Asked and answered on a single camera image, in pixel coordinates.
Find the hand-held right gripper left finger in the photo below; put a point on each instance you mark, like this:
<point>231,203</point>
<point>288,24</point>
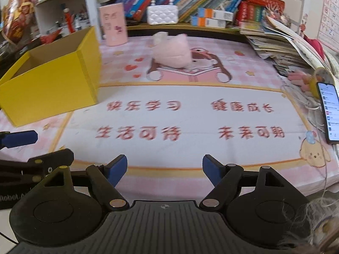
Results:
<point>117,168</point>

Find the long black box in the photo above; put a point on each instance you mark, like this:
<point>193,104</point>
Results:
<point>18,49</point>

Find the orange and white box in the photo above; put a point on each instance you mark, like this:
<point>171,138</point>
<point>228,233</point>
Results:
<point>215,13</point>
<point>208,22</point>

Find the red figurine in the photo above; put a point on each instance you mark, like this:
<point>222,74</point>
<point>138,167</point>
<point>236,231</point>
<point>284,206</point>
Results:
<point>69,18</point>

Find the stack of books and papers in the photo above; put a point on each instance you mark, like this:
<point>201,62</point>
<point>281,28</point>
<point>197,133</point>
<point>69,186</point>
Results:
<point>275,45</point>

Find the beige fuzzy fabric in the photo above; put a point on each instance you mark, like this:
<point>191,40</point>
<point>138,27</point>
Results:
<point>312,223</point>

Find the yellow wooden bookshelf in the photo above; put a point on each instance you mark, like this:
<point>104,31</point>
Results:
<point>185,29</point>

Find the smartphone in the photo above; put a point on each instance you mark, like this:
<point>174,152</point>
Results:
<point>329,111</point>

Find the white brush holder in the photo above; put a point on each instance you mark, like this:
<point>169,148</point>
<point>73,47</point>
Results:
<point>82,19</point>

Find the red and gold decoration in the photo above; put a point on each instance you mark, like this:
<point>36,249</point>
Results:
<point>18,16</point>

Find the pink plush toy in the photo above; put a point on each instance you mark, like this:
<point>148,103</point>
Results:
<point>173,54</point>

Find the red book set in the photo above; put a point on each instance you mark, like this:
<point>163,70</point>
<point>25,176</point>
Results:
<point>250,12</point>

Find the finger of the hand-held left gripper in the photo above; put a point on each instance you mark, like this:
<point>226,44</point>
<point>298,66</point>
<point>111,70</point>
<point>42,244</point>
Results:
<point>50,159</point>
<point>21,139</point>

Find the pink cylindrical container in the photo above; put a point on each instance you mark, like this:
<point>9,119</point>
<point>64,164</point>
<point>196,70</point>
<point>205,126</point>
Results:
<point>114,25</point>

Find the white shelf unit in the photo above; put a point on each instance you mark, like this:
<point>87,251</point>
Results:
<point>53,4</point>

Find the yellow cardboard box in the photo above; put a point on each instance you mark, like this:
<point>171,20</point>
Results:
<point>47,84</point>

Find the red cloth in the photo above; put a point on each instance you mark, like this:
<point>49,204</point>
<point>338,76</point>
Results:
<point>315,45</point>

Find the row of blue-spined books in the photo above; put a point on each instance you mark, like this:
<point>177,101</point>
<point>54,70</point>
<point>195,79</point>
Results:
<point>172,0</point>

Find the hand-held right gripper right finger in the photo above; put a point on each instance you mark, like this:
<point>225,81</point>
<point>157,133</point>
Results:
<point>212,168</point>

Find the pink soft toy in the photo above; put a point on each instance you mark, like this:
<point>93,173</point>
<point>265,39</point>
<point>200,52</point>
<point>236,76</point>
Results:
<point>298,79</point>

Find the small white cube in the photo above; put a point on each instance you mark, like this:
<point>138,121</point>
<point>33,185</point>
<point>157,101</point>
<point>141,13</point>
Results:
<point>159,37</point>

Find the pink checkered printed desk mat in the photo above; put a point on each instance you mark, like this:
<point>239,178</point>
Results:
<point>185,119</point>

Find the pink alphabet wall poster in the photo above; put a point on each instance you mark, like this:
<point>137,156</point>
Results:
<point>329,18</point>

